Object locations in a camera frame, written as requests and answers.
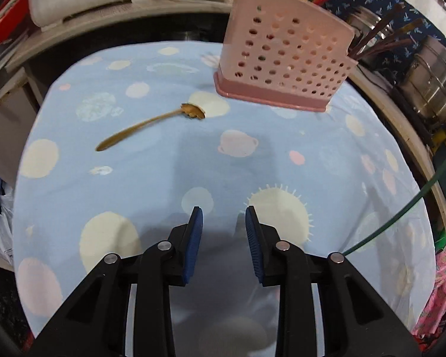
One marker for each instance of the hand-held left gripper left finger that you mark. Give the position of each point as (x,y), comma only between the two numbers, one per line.
(193,245)

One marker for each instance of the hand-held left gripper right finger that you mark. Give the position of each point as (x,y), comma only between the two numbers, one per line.
(253,245)

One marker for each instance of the gold flower-shaped spoon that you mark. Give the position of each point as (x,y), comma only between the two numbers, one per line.
(133,132)

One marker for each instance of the green chopstick gold band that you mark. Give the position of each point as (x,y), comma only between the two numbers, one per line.
(429,187)

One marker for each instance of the pink perforated utensil holder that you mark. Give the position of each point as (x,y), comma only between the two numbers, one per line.
(282,52)

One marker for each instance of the pair of maroon chopsticks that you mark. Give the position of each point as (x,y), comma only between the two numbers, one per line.
(394,37)

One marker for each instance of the blue planet-print tablecloth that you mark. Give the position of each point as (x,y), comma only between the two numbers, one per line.
(152,178)

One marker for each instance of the pink floral cloth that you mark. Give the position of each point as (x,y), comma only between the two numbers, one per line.
(442,293)

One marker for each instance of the wooden counter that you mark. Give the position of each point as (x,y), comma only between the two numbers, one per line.
(96,29)

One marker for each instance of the large steel pot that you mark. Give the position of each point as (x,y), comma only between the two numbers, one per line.
(435,78)

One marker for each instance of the steel rice cooker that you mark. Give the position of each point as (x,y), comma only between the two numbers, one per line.
(364,18)

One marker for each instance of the red plastic basin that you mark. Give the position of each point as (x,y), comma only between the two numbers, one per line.
(7,15)

